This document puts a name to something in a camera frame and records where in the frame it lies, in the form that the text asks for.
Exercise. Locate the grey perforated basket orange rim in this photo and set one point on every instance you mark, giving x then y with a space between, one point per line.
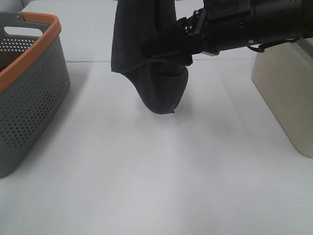
34 81

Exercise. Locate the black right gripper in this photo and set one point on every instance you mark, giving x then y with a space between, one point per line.
220 25

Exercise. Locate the beige basket grey rim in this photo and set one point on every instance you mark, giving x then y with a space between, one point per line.
283 75

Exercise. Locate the dark navy towel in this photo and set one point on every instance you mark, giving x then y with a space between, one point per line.
160 84

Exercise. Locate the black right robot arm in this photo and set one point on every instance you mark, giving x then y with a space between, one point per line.
280 21

